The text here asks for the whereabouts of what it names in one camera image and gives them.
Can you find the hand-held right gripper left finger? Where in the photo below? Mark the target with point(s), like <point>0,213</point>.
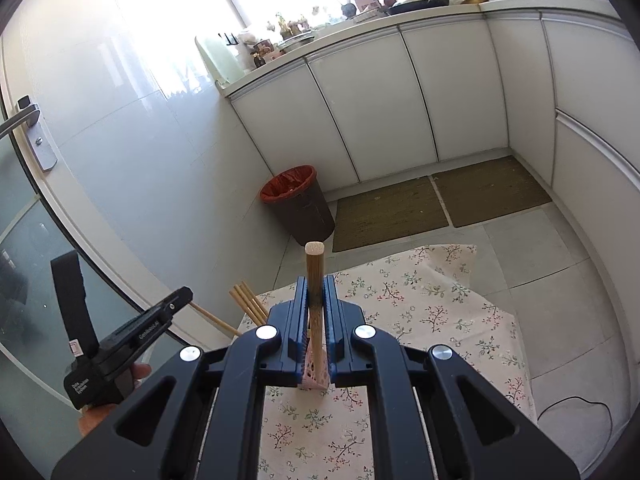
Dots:
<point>302,320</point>

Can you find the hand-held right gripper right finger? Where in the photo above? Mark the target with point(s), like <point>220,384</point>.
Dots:
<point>330,320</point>

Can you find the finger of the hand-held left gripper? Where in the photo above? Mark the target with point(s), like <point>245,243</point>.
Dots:
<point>167,310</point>

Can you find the pink perforated utensil holder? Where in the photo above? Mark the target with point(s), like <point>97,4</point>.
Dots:
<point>316,374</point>

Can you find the person's left hand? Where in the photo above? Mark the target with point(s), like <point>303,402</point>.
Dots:
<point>95,419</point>

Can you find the floral tablecloth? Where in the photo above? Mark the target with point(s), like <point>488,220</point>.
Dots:
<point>430,320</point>

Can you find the brown trash bin orange bag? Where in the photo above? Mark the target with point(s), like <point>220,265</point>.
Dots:
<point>305,210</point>

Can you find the brown floor mat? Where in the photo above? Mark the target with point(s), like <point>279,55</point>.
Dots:
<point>390,215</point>
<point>492,190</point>

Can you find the frosted glass door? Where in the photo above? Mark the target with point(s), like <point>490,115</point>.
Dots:
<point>30,260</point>

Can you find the white kitchen cabinets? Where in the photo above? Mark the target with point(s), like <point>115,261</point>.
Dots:
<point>370,110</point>

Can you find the light green cutting board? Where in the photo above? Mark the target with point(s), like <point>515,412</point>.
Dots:
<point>217,62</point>

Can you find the cluster of small figurines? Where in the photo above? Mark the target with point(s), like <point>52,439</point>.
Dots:
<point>280,35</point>

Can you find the black wall hooks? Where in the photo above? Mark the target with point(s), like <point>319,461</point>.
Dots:
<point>227,37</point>

